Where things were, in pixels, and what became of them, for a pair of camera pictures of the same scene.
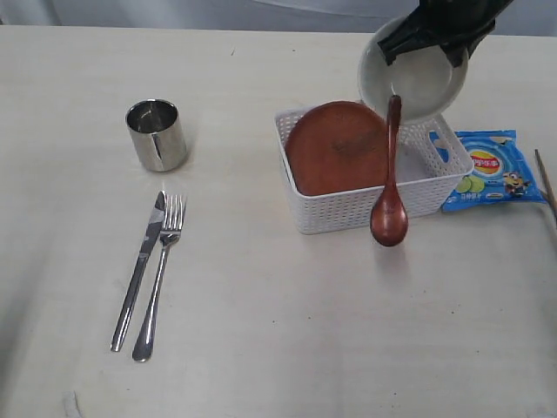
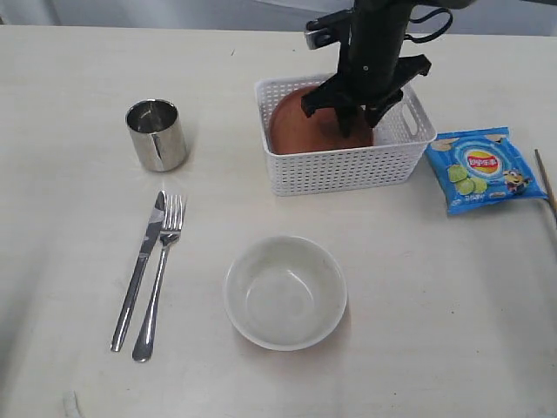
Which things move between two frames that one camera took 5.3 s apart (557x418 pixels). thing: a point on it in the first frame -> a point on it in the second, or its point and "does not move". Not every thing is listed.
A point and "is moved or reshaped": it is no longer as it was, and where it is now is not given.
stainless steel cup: (157, 132) does not move
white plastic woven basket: (432, 166) -> (397, 154)
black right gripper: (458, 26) -> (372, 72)
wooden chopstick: (546, 181) does not move
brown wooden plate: (337, 145) is moved or reshaped
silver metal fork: (170, 233) does not move
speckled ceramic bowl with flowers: (425, 79) -> (285, 293)
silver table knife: (150, 239) does not move
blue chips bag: (501, 170) does not move
